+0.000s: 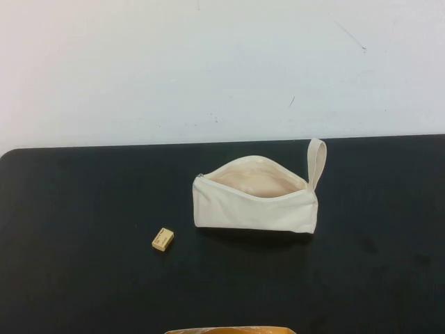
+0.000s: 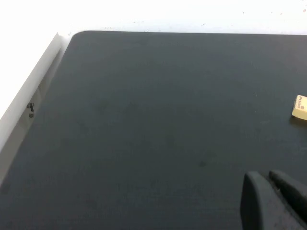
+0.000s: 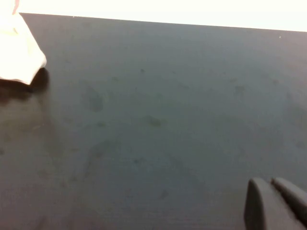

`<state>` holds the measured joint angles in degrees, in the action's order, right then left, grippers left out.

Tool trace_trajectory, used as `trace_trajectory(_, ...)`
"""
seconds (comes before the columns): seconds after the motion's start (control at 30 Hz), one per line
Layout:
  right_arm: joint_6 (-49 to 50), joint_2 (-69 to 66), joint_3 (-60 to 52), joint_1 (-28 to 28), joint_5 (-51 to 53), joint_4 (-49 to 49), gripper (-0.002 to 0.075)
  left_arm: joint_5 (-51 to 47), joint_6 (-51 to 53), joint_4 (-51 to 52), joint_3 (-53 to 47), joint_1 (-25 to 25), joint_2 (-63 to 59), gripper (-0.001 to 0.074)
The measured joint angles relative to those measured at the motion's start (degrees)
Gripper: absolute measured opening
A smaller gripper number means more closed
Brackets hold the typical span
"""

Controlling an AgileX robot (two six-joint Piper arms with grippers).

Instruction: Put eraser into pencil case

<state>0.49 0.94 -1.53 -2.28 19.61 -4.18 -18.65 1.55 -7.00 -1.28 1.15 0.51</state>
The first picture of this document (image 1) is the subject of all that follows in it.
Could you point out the small tan eraser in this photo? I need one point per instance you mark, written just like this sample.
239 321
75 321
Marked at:
162 238

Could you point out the yellow-brown cardboard box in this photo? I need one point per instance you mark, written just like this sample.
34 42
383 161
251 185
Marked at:
226 330

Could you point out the cream canvas pencil case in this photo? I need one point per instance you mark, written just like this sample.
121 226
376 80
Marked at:
250 212

